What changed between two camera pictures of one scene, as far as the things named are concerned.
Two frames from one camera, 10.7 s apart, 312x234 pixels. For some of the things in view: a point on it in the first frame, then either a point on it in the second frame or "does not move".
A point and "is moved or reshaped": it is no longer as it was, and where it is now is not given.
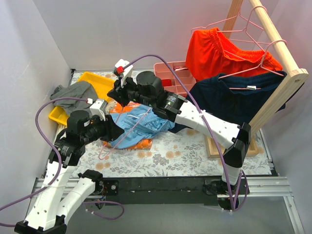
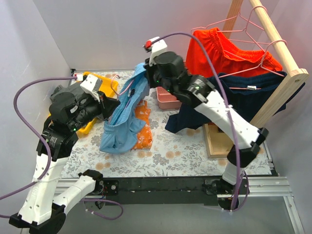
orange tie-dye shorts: (117, 108) → (144, 139)
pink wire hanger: (124, 136) is moved or reshaped
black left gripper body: (111, 128) → (106, 104)
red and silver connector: (123, 68) → (156, 46)
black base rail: (165, 190) does not move
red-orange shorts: (209, 55) does not move
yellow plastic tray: (102, 86) does not move
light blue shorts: (141, 125) is moved or reshaped
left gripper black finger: (113, 131) → (108, 105)
